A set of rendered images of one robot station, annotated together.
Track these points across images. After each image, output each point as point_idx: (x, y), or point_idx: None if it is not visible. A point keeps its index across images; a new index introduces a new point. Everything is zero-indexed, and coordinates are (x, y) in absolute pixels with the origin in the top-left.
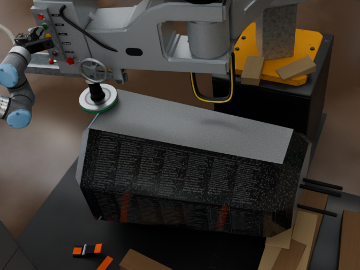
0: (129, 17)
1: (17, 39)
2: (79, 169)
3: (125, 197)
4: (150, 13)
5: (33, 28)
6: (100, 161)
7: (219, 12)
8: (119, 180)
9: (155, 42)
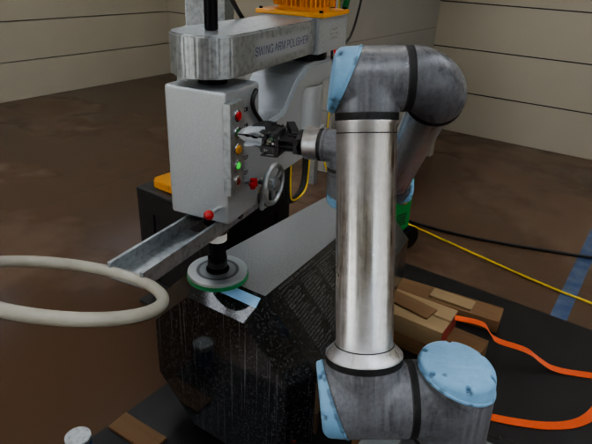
0: (263, 107)
1: (279, 131)
2: (288, 366)
3: None
4: (301, 80)
5: (262, 122)
6: (305, 321)
7: (330, 65)
8: (333, 321)
9: (299, 121)
